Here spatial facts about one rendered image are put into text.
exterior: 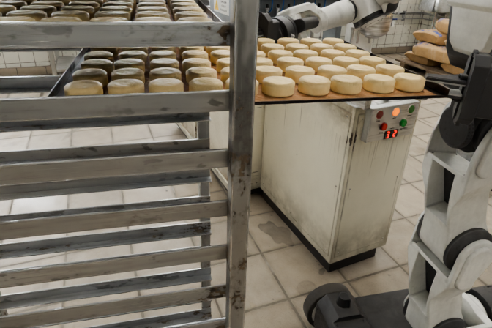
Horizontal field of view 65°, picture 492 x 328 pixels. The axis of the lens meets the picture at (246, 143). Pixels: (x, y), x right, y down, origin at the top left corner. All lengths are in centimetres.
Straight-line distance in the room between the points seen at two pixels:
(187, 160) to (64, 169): 17
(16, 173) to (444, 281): 106
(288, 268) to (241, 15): 157
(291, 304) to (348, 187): 56
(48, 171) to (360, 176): 129
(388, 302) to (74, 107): 138
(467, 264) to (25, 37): 108
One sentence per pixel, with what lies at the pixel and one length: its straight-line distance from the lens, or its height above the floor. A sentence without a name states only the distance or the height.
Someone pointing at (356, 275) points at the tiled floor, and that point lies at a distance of 196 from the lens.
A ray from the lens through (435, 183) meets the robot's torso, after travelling 116.
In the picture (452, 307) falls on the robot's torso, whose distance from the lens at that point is 139.
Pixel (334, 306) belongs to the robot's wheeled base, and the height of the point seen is 21.
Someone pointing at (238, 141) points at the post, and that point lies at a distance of 53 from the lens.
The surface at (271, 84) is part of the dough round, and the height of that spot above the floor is 115.
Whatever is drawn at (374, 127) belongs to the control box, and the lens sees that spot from 152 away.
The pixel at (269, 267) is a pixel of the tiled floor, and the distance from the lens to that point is 191.
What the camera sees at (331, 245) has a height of 19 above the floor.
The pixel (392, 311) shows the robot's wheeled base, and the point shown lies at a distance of 163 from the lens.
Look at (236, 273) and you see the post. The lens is 67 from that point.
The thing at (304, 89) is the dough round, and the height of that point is 114.
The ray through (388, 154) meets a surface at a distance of 169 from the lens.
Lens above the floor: 132
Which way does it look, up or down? 26 degrees down
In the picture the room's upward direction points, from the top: 2 degrees clockwise
